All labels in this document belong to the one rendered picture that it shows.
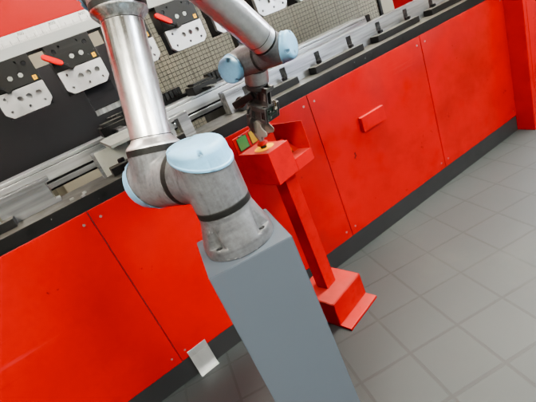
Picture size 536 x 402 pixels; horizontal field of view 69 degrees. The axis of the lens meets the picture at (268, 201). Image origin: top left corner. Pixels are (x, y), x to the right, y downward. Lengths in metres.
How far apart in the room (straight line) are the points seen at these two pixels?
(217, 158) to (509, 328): 1.17
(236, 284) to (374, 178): 1.34
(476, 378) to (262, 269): 0.87
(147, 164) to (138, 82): 0.16
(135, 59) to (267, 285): 0.52
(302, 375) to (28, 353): 0.98
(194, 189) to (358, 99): 1.28
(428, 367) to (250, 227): 0.91
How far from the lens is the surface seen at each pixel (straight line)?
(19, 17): 1.54
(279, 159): 1.32
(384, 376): 1.48
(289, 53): 1.04
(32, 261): 1.47
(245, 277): 0.77
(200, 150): 0.71
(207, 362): 1.79
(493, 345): 1.52
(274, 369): 0.92
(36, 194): 1.54
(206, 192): 0.73
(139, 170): 0.83
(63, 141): 2.06
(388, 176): 2.07
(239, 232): 0.75
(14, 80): 1.52
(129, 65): 0.85
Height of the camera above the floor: 1.14
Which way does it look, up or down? 23 degrees down
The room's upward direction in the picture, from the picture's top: 23 degrees counter-clockwise
